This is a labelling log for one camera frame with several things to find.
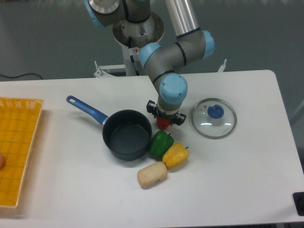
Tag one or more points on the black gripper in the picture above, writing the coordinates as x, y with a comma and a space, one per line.
158, 111

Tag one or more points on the red bell pepper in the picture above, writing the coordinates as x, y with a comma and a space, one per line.
161, 123

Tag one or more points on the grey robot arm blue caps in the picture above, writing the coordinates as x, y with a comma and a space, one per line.
171, 88

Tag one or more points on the green bell pepper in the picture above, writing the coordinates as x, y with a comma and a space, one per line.
160, 144

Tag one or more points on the yellow bell pepper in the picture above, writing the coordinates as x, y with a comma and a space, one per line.
175, 155

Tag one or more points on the glass lid blue knob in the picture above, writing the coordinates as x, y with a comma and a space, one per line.
213, 118

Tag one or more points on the beige bread loaf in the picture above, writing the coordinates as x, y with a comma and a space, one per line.
151, 174

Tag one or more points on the yellow woven basket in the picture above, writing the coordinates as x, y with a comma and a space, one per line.
19, 119

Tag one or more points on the black table corner device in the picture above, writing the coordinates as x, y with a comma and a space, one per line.
299, 202

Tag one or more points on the orange object at basket edge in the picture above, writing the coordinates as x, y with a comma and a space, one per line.
2, 160

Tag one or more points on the dark saucepan blue handle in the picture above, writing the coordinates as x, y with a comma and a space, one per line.
126, 133

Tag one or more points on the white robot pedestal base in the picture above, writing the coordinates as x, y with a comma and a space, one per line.
143, 55

